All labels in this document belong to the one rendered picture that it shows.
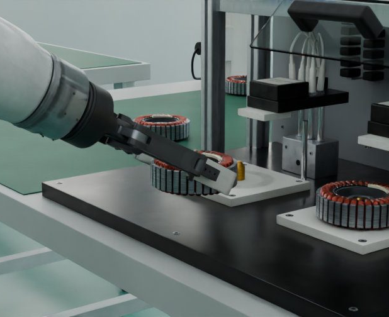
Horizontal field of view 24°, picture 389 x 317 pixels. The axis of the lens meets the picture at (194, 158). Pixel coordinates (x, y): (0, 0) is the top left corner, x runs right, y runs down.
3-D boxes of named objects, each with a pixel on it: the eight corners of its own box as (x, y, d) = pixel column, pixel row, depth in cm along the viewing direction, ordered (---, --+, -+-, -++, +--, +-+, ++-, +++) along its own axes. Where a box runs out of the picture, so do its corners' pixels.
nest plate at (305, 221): (362, 255, 106) (362, 244, 106) (276, 223, 118) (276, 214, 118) (445, 231, 115) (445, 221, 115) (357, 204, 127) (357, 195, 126)
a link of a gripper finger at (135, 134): (109, 116, 108) (109, 111, 103) (149, 133, 108) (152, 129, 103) (101, 134, 108) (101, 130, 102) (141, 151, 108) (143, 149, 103)
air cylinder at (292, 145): (314, 179, 139) (315, 144, 138) (281, 170, 145) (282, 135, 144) (338, 174, 142) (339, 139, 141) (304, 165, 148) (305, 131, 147)
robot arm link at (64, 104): (30, 131, 97) (73, 151, 101) (65, 53, 98) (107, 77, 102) (-6, 117, 104) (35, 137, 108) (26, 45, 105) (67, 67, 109)
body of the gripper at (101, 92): (38, 130, 108) (97, 158, 113) (73, 143, 101) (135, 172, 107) (63, 73, 108) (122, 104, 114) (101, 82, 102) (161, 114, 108)
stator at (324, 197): (354, 237, 109) (355, 207, 108) (298, 213, 118) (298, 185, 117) (424, 222, 114) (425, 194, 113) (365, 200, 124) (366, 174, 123)
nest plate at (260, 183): (230, 207, 125) (230, 198, 125) (167, 183, 137) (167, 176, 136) (310, 189, 134) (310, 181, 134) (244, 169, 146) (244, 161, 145)
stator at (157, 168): (184, 202, 110) (184, 173, 110) (133, 183, 119) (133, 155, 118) (255, 189, 117) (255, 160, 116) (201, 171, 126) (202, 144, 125)
